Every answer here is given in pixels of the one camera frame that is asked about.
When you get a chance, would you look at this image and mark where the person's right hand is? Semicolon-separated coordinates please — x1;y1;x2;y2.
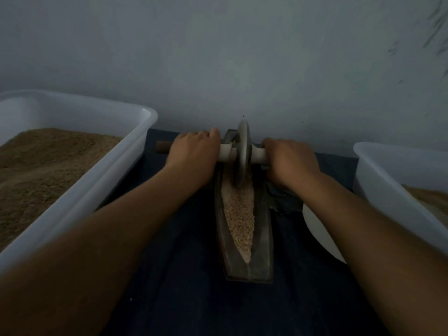
262;138;322;194

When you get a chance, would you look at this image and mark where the person's left hand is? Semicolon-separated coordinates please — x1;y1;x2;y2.
164;128;222;186

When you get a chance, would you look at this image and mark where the metal grinding wheel with handle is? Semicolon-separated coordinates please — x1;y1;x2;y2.
156;119;268;189

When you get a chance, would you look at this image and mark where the boat-shaped metal grinding trough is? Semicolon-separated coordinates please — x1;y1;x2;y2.
214;128;274;283

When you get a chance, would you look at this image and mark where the large brown grain heap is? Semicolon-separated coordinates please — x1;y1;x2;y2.
402;184;448;224
0;128;123;252

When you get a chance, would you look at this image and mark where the person's right forearm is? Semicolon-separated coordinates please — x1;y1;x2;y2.
294;175;448;336

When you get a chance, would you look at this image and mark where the person's left forearm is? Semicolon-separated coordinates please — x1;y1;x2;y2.
0;166;203;336

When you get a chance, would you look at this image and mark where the white round plate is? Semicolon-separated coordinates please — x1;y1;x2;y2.
302;203;347;264

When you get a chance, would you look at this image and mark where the white plastic tub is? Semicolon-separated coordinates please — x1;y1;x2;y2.
0;89;159;273
352;141;448;255

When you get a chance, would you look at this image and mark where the dark blue table cloth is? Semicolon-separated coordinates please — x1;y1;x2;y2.
101;128;389;336

